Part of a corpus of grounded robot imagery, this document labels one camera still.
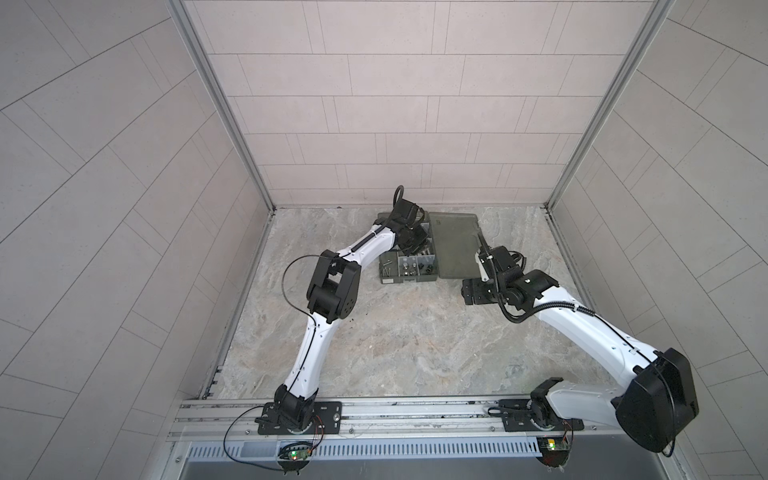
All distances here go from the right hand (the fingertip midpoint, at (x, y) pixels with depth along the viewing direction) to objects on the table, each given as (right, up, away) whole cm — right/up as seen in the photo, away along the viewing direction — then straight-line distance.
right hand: (472, 290), depth 82 cm
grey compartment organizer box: (-3, +10, +19) cm, 21 cm away
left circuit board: (-43, -32, -18) cm, 57 cm away
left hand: (-7, +15, +15) cm, 23 cm away
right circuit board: (+15, -34, -14) cm, 40 cm away
